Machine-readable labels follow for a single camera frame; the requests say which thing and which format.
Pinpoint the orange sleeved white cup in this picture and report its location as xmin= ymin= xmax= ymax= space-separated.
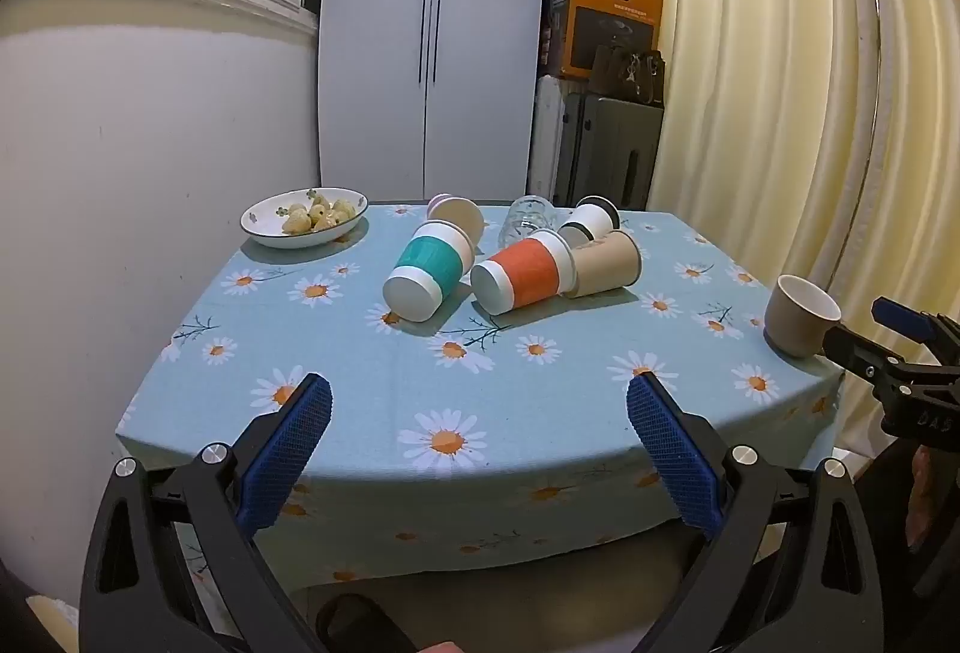
xmin=470 ymin=229 xmax=577 ymax=316

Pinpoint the brown handbag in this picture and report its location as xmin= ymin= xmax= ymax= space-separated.
xmin=592 ymin=44 xmax=666 ymax=106

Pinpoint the cream curtain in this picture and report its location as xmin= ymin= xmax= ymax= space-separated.
xmin=621 ymin=0 xmax=960 ymax=459

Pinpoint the blue daisy tablecloth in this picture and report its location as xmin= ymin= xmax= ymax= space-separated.
xmin=115 ymin=200 xmax=845 ymax=586

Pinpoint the white wardrobe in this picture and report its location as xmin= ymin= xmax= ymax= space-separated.
xmin=319 ymin=0 xmax=552 ymax=204

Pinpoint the pink cup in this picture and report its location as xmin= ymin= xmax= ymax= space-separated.
xmin=426 ymin=193 xmax=485 ymax=234

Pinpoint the white floral plate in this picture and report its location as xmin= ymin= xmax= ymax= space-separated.
xmin=240 ymin=188 xmax=370 ymax=249

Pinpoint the pile of yellow-green fruits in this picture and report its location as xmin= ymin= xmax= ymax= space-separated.
xmin=277 ymin=191 xmax=359 ymax=235

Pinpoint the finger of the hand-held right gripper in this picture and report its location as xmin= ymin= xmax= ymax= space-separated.
xmin=822 ymin=321 xmax=912 ymax=393
xmin=872 ymin=296 xmax=953 ymax=365

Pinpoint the black rimmed white cup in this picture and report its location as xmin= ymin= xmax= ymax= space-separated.
xmin=559 ymin=195 xmax=622 ymax=247

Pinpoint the dark grey suitcase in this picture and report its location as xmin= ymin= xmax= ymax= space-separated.
xmin=559 ymin=92 xmax=665 ymax=211

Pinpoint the brown paper cup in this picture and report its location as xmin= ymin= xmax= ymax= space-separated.
xmin=564 ymin=230 xmax=644 ymax=300

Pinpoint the beige cup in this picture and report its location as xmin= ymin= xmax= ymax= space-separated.
xmin=763 ymin=274 xmax=842 ymax=358

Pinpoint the teal sleeved white cup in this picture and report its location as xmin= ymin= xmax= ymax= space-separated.
xmin=382 ymin=221 xmax=477 ymax=324

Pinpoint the orange cardboard box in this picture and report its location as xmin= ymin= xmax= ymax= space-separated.
xmin=551 ymin=0 xmax=666 ymax=84

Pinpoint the clear glass cup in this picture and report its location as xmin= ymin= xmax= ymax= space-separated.
xmin=499 ymin=195 xmax=557 ymax=247

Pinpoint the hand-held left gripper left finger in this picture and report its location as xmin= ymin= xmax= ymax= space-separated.
xmin=81 ymin=372 xmax=335 ymax=653

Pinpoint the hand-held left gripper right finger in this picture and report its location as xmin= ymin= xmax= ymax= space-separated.
xmin=625 ymin=372 xmax=886 ymax=653

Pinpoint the white foam board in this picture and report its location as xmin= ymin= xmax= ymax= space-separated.
xmin=527 ymin=75 xmax=565 ymax=198

